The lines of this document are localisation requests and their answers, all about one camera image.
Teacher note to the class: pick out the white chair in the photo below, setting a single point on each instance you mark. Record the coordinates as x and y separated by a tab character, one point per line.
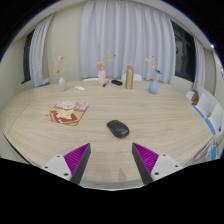
90	79
137	77

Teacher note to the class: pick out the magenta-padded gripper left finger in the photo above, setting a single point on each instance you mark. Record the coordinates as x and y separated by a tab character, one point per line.
77	159

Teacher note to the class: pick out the black computer mouse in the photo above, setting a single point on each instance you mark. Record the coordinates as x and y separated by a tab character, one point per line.
118	128

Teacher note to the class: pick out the wide white curtain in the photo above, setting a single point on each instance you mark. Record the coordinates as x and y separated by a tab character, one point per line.
130	36

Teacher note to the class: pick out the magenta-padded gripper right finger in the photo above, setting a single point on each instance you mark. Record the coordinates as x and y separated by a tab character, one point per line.
146	159

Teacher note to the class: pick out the narrow white curtain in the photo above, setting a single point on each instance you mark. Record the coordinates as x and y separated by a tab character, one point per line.
199	66
39	56

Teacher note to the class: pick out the white remote control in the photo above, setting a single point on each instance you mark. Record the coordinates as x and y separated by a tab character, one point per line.
79	88

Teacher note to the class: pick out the pink vase with orange flowers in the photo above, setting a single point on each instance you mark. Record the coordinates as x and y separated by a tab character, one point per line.
101	78

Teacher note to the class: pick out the green vase with yellow flowers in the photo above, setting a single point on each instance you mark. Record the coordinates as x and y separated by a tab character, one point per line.
62	84

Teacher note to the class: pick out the blue vase with dried flowers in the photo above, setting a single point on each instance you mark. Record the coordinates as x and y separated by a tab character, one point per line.
153	87

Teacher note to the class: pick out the cartoon print mouse pad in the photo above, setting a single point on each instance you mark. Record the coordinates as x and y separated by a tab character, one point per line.
67	113

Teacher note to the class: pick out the tan drink bottle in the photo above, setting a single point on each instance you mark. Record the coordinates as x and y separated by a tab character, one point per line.
129	78

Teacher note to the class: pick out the small black case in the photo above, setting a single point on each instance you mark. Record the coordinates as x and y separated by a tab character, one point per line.
117	82

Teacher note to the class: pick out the dark window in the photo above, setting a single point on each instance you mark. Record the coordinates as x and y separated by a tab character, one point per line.
27	56
183	53

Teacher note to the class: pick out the dark marker pen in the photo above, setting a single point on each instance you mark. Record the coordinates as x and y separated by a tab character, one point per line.
106	83

